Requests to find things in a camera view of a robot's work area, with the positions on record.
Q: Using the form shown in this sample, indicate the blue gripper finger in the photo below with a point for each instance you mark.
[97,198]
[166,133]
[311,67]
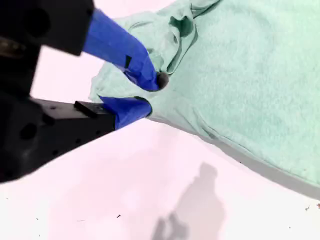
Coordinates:
[115,42]
[125,111]

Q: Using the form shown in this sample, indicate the pale green T-shirt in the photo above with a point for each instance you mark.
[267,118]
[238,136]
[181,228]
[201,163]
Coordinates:
[237,87]

